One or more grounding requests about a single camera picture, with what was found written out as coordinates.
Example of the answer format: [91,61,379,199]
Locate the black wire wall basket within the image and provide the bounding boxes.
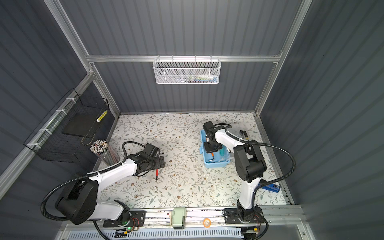
[24,90,109,163]

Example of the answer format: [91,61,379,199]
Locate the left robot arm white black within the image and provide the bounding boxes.
[55,144,165,227]

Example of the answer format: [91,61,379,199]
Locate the white mesh wall basket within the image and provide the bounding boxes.
[153,59,222,85]

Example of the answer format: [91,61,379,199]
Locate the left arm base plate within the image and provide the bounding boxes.
[103,211,147,228]

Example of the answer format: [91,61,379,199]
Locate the white slotted cable duct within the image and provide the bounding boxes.
[67,227,244,240]

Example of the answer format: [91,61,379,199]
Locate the yellow highlighter in basket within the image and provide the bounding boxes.
[96,110,108,123]

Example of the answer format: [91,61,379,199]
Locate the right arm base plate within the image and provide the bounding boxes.
[222,208,265,225]

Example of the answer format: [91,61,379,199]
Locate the cup of pencils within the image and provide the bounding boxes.
[90,140,120,166]

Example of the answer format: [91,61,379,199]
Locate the orange pencil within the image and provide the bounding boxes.
[209,153,215,162]

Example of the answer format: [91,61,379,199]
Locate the blue plastic tool box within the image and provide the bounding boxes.
[199,130,231,169]

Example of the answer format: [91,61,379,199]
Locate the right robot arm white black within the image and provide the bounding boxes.
[203,121,267,222]

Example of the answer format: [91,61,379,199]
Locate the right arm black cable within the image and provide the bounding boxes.
[214,122,297,240]

